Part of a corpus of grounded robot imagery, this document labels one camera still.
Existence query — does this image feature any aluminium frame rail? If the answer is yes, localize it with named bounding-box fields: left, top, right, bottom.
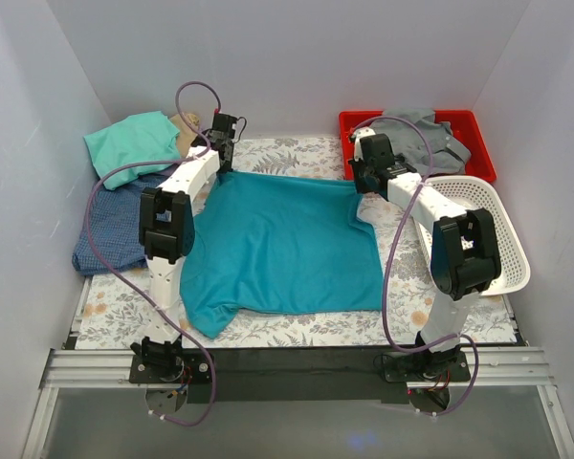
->
left=24, top=345, right=574, bottom=458

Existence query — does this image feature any white perforated plastic basket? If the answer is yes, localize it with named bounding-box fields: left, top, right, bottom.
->
left=405, top=173, right=531, bottom=303

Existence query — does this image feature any mint green folded shirt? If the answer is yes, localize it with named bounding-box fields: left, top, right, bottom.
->
left=83, top=111, right=180, bottom=190

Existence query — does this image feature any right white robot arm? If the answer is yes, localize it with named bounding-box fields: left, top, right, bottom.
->
left=349, top=128, right=501, bottom=381

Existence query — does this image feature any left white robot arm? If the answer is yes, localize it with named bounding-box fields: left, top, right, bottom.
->
left=131, top=112, right=239, bottom=383

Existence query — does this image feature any grey crumpled shirt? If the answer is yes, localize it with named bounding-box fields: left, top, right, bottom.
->
left=368, top=108, right=472, bottom=176

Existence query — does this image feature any blue checkered folded shirt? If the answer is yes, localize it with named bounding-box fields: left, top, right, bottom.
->
left=89, top=173, right=167, bottom=272

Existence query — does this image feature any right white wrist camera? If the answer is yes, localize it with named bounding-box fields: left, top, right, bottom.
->
left=352, top=126, right=376, bottom=161

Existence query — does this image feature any teal t shirt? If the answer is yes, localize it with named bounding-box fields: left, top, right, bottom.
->
left=180, top=172, right=383, bottom=339

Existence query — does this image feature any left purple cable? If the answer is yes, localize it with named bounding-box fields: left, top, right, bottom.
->
left=84, top=81, right=221, bottom=426

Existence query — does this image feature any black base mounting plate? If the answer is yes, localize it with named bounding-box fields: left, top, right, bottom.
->
left=128, top=345, right=474, bottom=404

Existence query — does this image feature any red plastic tray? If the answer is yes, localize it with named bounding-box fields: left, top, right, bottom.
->
left=338, top=110, right=497, bottom=183

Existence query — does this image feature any beige folded garment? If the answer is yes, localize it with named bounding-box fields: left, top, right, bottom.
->
left=169, top=113, right=200, bottom=158

